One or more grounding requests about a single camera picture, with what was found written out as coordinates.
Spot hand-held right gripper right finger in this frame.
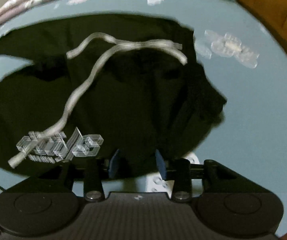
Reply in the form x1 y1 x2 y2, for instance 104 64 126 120
155 149 271 203

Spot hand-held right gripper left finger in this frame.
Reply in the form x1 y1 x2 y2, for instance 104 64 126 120
30 149 121 203

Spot black drawstring pants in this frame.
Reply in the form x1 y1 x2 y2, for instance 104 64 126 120
0 14 228 182

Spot blue floral bed sheet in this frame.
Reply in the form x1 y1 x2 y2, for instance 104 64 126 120
0 0 287 240

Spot wooden headboard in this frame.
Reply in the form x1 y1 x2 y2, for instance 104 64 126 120
227 0 287 80

